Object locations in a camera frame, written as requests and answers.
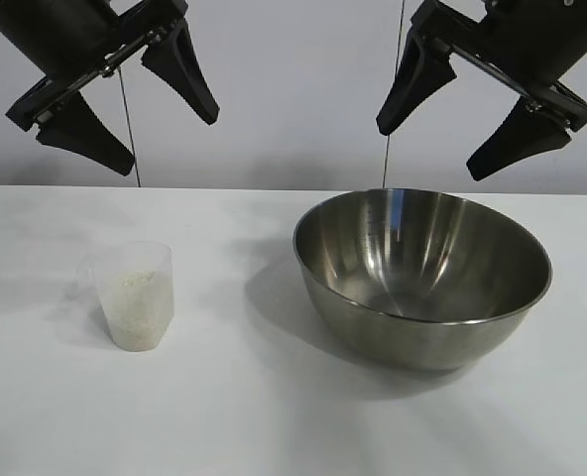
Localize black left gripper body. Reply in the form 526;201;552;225
0;0;190;132

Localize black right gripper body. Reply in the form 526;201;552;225
411;0;587;135

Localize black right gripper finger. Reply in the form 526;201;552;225
465;96;570;182
376;29;459;138

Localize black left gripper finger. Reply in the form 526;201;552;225
140;19;221;126
36;91;136;177

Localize clear plastic measuring cup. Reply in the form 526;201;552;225
76;241;176;354

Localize stainless steel mixing bowl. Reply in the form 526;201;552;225
293;186;554;372

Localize white rice grains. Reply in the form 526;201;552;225
97;267;175;352

